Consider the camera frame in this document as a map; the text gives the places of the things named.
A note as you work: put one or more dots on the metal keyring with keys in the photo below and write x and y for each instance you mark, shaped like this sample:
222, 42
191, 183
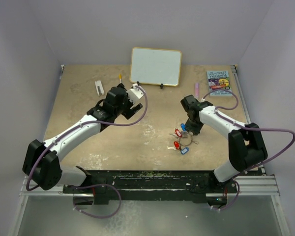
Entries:
186, 139

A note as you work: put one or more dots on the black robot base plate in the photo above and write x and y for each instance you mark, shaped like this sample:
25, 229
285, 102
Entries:
194, 186

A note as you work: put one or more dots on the blue treehouse book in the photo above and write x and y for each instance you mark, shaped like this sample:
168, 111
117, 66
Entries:
219, 83

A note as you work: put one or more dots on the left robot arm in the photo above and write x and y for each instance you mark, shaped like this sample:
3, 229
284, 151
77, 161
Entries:
42, 160

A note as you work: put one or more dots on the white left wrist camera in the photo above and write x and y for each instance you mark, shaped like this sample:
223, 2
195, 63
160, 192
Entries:
135, 93

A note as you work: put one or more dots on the yellow framed whiteboard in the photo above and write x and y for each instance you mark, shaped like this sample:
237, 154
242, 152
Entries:
155, 66

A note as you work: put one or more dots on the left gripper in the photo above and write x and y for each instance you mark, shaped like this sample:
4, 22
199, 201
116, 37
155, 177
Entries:
133, 109

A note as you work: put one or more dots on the aluminium rail frame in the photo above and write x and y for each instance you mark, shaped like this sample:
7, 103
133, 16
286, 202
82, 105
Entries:
245, 145

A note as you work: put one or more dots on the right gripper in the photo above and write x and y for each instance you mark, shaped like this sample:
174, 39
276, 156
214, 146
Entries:
196, 130

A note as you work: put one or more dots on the red key tag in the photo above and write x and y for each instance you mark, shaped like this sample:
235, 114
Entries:
177, 145
178, 133

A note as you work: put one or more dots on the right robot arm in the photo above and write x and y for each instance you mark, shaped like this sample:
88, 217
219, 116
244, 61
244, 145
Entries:
246, 147

